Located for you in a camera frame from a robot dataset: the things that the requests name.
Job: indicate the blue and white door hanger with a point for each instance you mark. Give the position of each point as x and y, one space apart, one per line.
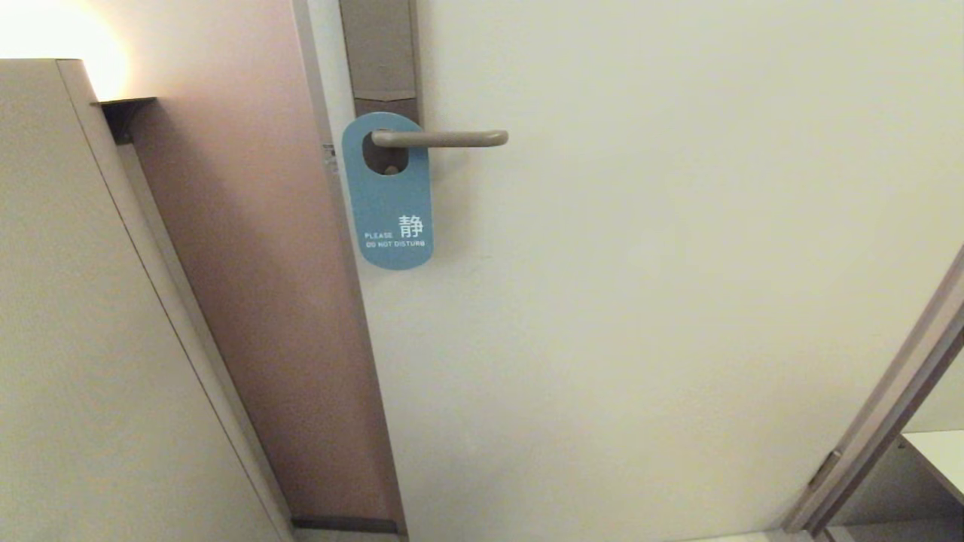
388 203

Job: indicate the white room door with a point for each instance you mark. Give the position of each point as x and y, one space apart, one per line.
602 376

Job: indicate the metal door latch bolt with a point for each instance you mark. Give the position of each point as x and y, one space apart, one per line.
330 155

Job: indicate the bronze door lock plate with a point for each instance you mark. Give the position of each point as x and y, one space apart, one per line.
380 45

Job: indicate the beige cabinet panel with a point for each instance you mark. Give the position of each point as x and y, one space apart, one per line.
75 452

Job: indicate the dark wall lamp fixture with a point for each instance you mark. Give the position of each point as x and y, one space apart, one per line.
124 115

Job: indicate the small metal frame hinge plate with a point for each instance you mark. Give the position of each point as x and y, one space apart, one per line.
825 468

